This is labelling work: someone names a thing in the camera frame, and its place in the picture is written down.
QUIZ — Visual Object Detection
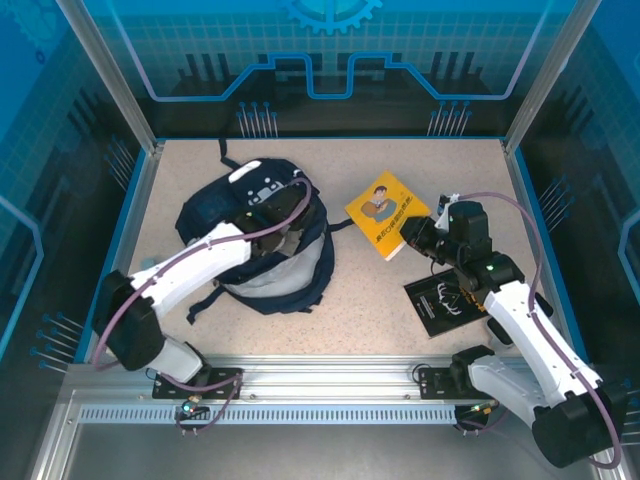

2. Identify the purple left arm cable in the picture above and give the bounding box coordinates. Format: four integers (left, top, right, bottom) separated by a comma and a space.
93, 177, 314, 436

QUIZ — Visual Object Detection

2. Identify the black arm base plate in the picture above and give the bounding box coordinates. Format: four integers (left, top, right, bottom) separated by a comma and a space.
152, 367, 245, 400
418, 367, 511, 400

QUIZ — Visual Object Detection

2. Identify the yellow book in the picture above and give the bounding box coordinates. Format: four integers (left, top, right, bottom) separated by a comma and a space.
344, 170, 432, 262

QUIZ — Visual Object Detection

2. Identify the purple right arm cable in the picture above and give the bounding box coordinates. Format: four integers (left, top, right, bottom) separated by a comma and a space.
452, 192, 624, 469

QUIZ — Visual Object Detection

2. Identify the black book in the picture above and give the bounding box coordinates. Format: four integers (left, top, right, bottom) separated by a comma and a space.
403, 269, 490, 340

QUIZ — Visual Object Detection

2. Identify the blue printed enclosure panel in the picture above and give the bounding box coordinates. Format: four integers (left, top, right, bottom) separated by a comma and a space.
82, 0, 576, 139

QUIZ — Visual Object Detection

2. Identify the slotted cable duct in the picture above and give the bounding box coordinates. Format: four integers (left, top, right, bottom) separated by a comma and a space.
79, 405, 459, 426

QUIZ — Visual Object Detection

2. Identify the small connector with LED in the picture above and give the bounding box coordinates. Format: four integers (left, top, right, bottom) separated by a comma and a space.
457, 399, 501, 424
173, 393, 211, 424

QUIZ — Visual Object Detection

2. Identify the navy blue backpack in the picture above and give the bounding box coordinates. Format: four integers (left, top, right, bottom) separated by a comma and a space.
174, 137, 362, 326

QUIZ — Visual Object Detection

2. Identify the dark blue side panel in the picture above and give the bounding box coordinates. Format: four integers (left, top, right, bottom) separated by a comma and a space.
0, 0, 151, 381
519, 0, 640, 401

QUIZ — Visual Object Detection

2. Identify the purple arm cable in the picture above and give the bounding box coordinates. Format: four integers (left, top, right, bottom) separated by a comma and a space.
93, 177, 314, 436
452, 192, 624, 469

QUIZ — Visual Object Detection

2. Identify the aluminium corner post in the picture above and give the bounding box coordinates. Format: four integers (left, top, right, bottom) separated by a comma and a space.
502, 0, 604, 154
54, 0, 166, 154

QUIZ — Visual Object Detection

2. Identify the aluminium frame rail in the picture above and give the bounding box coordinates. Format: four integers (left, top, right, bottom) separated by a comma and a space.
64, 354, 596, 404

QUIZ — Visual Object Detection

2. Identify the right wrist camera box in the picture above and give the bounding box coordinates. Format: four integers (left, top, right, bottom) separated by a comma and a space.
433, 192, 462, 227

